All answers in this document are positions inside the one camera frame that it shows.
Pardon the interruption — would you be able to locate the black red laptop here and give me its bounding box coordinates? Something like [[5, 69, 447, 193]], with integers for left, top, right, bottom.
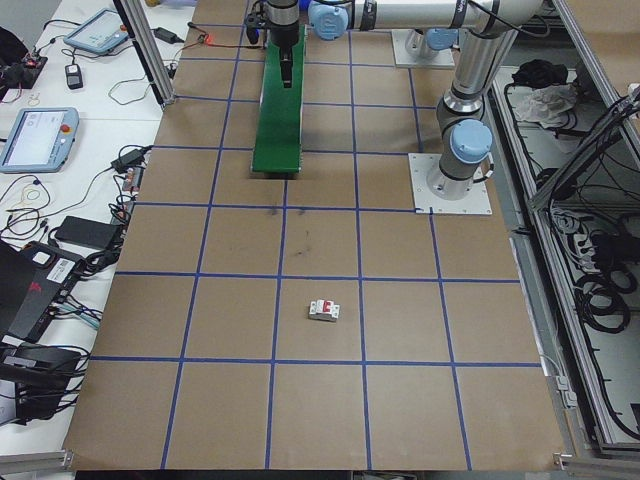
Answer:
[[0, 238, 85, 345]]

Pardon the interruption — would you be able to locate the blue grey teach pendant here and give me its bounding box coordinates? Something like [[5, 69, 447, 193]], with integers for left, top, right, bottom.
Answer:
[[62, 6, 131, 57], [0, 106, 82, 176]]

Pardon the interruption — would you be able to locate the green belt conveyor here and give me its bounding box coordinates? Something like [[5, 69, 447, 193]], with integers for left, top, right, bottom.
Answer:
[[248, 23, 309, 181]]

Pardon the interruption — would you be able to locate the V-shaped metal bar frame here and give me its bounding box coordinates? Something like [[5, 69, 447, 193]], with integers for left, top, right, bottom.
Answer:
[[492, 0, 640, 461]]

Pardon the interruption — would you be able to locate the black power adapter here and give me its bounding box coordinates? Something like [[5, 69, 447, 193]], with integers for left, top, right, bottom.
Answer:
[[109, 145, 153, 175], [152, 26, 185, 45]]

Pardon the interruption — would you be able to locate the white red circuit breaker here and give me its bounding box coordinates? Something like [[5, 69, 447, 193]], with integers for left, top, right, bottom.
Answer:
[[306, 296, 344, 326]]

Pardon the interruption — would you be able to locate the large black power brick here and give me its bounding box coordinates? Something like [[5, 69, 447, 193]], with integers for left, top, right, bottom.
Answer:
[[52, 214, 125, 250]]

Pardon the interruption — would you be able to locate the white crumpled cloth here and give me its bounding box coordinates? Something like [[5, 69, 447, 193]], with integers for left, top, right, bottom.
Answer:
[[514, 82, 582, 130]]

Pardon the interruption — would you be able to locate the small red circuit board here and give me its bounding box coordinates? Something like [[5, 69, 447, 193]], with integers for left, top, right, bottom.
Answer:
[[123, 166, 145, 195]]

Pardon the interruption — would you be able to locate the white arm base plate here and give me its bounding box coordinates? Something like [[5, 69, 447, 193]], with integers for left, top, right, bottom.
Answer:
[[390, 28, 457, 70], [408, 151, 494, 217]]

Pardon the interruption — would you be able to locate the black cable coil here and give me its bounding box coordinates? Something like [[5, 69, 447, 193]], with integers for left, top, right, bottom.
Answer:
[[573, 257, 637, 335]]

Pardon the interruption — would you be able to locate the black metal electronics stack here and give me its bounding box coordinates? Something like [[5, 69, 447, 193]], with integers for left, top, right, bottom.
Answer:
[[0, 343, 87, 427]]

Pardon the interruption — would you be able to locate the aluminium profile post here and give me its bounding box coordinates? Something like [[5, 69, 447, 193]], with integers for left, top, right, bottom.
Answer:
[[112, 0, 177, 107]]

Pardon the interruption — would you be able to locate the black board with wires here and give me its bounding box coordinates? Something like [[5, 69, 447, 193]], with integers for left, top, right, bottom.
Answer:
[[16, 51, 50, 72]]

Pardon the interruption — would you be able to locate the red black conveyor cable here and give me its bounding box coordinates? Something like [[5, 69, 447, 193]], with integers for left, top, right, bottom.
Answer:
[[212, 38, 266, 50]]

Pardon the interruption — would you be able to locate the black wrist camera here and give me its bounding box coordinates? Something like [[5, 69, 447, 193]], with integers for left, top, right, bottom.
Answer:
[[243, 10, 267, 50]]

